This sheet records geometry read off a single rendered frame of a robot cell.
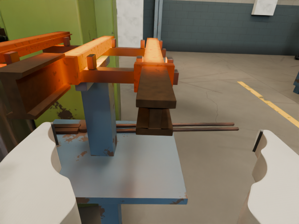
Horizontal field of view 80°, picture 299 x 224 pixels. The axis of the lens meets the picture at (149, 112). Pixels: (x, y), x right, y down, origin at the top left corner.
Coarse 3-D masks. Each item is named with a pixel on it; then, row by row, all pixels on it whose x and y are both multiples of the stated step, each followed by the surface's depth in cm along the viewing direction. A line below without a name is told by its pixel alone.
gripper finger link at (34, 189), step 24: (24, 144) 9; (48, 144) 9; (0, 168) 7; (24, 168) 8; (48, 168) 8; (0, 192) 6; (24, 192) 7; (48, 192) 7; (72, 192) 7; (0, 216) 6; (24, 216) 6; (48, 216) 6; (72, 216) 6
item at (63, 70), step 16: (80, 48) 31; (96, 48) 34; (16, 64) 16; (32, 64) 17; (48, 64) 18; (64, 64) 22; (80, 64) 26; (16, 80) 15; (32, 80) 17; (48, 80) 19; (64, 80) 23; (80, 80) 24; (16, 96) 15; (32, 96) 17; (48, 96) 19; (16, 112) 16; (32, 112) 16
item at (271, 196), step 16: (256, 144) 11; (272, 144) 10; (272, 160) 9; (288, 160) 9; (256, 176) 9; (272, 176) 8; (288, 176) 8; (256, 192) 7; (272, 192) 7; (288, 192) 7; (256, 208) 6; (272, 208) 6; (288, 208) 6
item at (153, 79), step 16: (144, 64) 20; (160, 64) 20; (144, 80) 16; (160, 80) 16; (144, 96) 13; (160, 96) 13; (144, 112) 16; (160, 112) 13; (144, 128) 13; (160, 128) 13
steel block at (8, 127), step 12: (0, 84) 60; (0, 96) 60; (0, 108) 60; (0, 120) 60; (12, 120) 66; (24, 120) 74; (0, 132) 60; (12, 132) 66; (24, 132) 74; (0, 144) 61; (12, 144) 66; (0, 156) 63
